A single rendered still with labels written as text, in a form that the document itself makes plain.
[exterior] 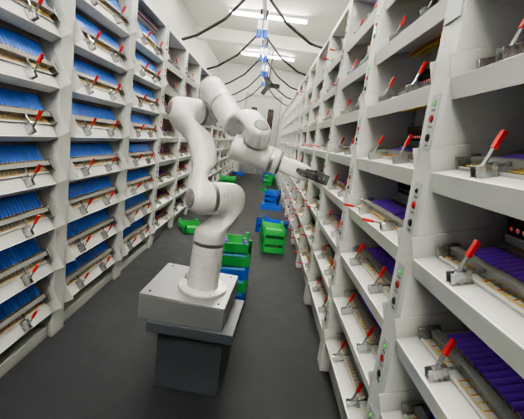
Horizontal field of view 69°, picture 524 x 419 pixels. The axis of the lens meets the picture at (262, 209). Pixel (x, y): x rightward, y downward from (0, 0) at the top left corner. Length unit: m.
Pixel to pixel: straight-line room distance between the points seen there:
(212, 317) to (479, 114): 1.03
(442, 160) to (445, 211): 0.12
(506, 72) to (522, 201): 0.23
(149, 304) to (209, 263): 0.26
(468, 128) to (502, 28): 0.21
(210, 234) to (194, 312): 0.28
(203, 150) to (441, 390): 1.07
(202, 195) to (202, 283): 0.34
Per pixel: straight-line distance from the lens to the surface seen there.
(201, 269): 1.45
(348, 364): 1.62
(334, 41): 3.06
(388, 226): 1.19
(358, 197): 1.60
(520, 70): 0.74
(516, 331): 0.67
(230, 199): 1.39
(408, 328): 1.00
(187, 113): 1.52
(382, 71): 1.62
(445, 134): 0.93
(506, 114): 0.99
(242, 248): 2.20
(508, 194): 0.68
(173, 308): 1.45
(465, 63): 0.95
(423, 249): 0.94
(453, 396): 0.85
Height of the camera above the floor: 0.97
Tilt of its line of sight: 10 degrees down
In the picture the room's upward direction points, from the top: 8 degrees clockwise
